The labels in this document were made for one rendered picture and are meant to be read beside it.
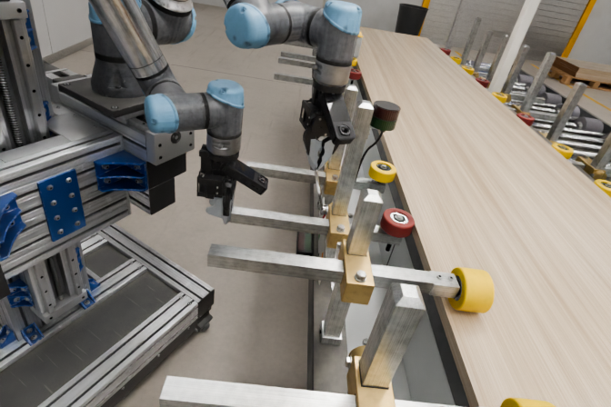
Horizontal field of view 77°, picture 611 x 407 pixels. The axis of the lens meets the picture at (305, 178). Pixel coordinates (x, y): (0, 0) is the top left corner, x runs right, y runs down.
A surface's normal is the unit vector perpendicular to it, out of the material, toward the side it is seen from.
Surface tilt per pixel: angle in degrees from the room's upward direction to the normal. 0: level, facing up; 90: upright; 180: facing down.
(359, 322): 0
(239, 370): 0
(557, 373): 0
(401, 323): 90
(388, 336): 90
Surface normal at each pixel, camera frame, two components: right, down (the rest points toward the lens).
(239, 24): -0.58, 0.36
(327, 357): 0.15, -0.83
